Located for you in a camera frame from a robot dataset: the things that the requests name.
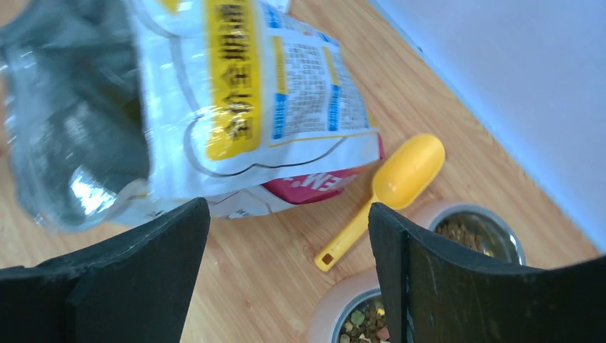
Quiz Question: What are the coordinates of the pink double pet bowl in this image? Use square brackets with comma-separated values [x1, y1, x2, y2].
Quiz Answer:
[307, 200, 526, 342]

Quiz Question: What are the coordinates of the pet food bag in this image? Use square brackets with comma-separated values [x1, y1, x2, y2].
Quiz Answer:
[1, 1, 383, 232]

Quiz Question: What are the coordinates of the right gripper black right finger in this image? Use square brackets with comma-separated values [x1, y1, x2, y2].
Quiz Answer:
[369, 203, 605, 342]

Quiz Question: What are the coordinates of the yellow plastic scoop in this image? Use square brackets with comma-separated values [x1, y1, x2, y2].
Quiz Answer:
[314, 134, 445, 272]

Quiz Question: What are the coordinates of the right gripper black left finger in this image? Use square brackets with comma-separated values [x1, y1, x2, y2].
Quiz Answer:
[1, 198, 210, 342]

